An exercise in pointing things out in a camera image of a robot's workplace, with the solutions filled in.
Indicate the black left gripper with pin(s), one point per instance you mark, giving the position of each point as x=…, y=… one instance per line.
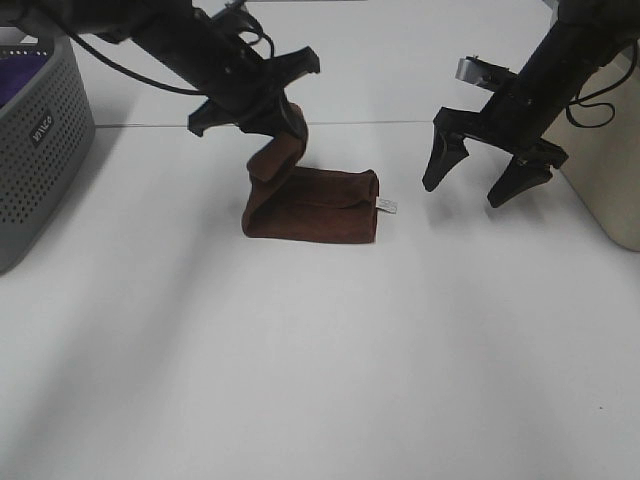
x=268, y=111

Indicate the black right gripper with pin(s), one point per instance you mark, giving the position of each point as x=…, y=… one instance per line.
x=513, y=121

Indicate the brown towel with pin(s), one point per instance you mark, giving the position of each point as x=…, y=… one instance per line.
x=292, y=202

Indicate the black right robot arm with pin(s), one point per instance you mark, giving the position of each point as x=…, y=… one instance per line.
x=586, y=36

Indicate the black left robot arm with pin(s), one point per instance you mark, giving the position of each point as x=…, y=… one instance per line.
x=214, y=54

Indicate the beige bin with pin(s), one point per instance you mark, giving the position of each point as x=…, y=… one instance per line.
x=603, y=164

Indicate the grey perforated laundry basket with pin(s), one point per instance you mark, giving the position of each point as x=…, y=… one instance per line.
x=46, y=132

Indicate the purple towel in basket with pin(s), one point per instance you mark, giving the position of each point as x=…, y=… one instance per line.
x=16, y=72

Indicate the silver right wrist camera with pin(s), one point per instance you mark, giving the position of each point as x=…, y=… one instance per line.
x=482, y=74

